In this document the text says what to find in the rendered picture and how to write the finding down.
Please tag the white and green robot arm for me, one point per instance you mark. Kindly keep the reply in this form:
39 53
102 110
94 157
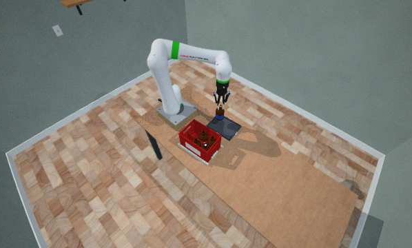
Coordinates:
163 49

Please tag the red plastic crate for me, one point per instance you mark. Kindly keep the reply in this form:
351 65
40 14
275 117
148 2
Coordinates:
193 132

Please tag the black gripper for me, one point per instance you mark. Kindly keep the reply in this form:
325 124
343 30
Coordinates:
223 93

